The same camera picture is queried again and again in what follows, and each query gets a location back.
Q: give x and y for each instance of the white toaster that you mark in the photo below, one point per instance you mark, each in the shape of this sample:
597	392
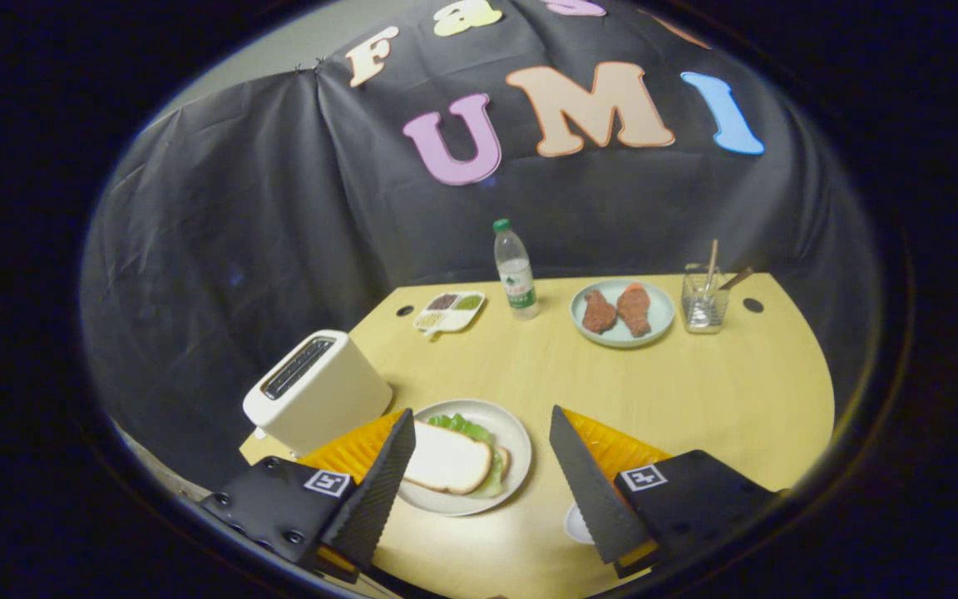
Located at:
329	408

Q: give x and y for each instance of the toasted bread slice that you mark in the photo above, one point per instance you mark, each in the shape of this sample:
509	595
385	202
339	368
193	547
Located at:
446	457

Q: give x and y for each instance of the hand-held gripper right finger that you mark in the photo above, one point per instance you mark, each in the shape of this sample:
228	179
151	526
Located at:
591	499

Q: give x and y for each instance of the dark wooden utensil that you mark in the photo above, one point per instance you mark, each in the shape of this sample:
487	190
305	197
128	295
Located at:
738	277

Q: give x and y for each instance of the brown fried meat piece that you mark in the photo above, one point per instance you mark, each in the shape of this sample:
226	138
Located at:
599	314

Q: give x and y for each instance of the green lettuce leaf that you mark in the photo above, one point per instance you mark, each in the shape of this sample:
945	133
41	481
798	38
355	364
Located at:
466	428

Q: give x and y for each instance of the fried meat piece orange edge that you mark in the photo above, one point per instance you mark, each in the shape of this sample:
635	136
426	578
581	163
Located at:
634	312

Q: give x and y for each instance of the black backdrop cloth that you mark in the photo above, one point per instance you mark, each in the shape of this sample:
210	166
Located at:
238	249

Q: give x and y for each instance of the small white plate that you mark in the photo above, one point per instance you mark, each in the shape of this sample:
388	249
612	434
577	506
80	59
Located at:
576	524

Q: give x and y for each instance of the bread slice under ham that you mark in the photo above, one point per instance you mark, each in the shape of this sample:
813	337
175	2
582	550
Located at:
502	462

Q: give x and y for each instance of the pale blue plate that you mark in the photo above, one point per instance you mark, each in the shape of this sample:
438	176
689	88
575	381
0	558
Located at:
660	314

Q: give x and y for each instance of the clear plastic water bottle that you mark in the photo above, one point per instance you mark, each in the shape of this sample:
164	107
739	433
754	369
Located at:
518	283

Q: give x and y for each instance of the light wooden utensil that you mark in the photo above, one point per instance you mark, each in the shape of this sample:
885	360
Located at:
712	258

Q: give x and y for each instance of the beige round plate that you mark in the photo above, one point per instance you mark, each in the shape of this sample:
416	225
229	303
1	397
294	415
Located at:
516	437

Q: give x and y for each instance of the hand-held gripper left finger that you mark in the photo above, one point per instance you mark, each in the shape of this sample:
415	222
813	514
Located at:
371	499

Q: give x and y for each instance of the clear utensil holder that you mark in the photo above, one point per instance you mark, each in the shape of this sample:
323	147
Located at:
703	312

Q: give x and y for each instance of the white divided seasoning dish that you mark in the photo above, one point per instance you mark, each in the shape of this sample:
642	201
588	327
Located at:
448	320

